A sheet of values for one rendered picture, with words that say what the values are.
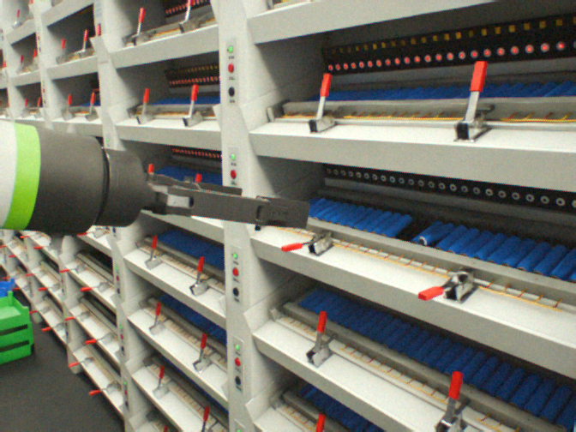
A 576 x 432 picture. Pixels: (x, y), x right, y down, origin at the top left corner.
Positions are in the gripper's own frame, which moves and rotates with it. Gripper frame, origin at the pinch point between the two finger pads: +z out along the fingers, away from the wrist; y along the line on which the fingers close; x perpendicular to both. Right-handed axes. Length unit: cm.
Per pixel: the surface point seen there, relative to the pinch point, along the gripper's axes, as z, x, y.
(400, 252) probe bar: 24.4, -4.3, 2.8
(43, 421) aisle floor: 20, -101, -142
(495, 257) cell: 27.2, -2.0, 15.8
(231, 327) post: 25, -29, -38
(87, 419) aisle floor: 33, -98, -132
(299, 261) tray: 21.4, -9.9, -15.7
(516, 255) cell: 28.5, -1.2, 17.8
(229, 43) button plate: 12.8, 26.9, -35.6
